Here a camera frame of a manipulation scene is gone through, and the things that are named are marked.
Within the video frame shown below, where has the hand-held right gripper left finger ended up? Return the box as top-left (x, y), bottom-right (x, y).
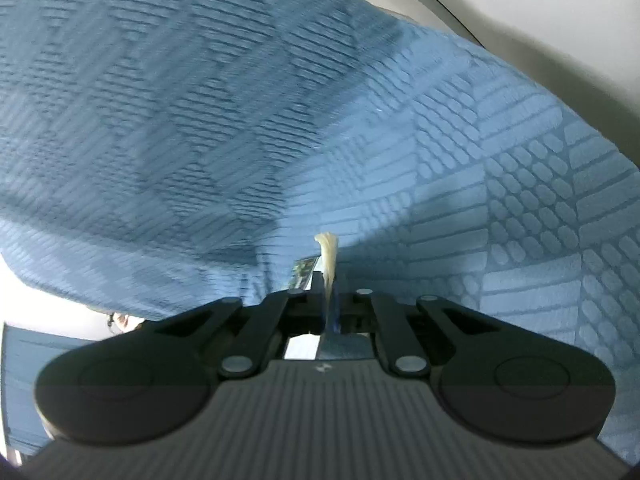
top-left (145, 271), bottom-right (327, 377)

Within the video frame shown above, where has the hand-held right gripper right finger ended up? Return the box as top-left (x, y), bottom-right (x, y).
top-left (334, 285), bottom-right (503, 377)

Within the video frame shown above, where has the photo cover booklet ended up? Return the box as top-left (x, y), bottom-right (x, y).
top-left (289, 232), bottom-right (342, 333)

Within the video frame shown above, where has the blue quilted cushion cover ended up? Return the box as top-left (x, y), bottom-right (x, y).
top-left (0, 0), bottom-right (640, 461)

